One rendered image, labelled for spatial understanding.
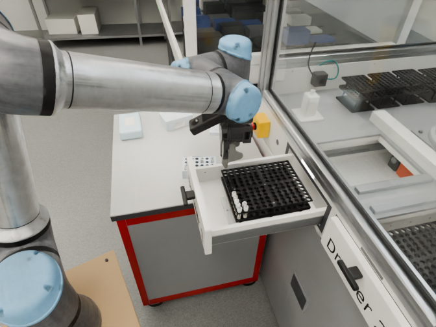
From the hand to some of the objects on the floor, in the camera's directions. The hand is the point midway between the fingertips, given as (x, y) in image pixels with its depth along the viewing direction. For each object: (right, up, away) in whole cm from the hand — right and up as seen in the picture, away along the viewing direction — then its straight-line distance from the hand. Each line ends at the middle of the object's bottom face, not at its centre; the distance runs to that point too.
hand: (222, 159), depth 91 cm
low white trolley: (-16, -51, +85) cm, 100 cm away
